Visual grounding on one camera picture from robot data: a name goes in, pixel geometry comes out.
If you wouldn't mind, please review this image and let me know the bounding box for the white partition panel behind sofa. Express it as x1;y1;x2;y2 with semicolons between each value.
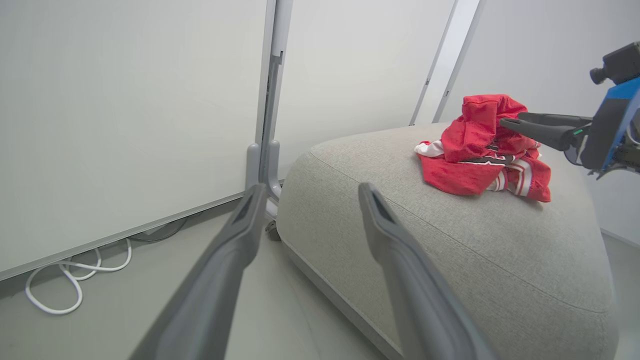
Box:
276;0;457;180

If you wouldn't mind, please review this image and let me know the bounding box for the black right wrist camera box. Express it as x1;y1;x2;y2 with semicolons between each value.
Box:
589;41;640;86

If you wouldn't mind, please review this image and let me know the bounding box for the large white partition panel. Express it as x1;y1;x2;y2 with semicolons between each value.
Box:
0;0;270;282

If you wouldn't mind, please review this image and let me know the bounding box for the black floor cable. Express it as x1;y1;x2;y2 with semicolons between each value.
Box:
129;216;189;244

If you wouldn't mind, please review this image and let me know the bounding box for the grey fabric sofa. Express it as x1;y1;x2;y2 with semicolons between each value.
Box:
276;122;622;360

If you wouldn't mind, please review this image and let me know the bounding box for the grey partition stand foot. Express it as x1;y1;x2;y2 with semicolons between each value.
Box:
244;0;295;221

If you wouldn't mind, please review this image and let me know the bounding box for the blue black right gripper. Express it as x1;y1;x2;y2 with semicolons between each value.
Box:
499;75;640;179

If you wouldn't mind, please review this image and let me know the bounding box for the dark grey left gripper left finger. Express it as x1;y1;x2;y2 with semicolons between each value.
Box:
129;183;270;360

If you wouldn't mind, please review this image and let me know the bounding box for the grey slanted partition post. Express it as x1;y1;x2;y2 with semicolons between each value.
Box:
409;0;482;126

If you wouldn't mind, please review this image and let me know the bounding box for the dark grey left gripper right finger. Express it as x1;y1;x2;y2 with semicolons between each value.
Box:
357;182;501;360

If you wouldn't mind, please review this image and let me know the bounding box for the white floor cable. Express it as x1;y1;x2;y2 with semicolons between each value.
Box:
25;237;133;316

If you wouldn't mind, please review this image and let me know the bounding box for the red white sports jersey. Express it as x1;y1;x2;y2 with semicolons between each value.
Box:
414;93;553;204

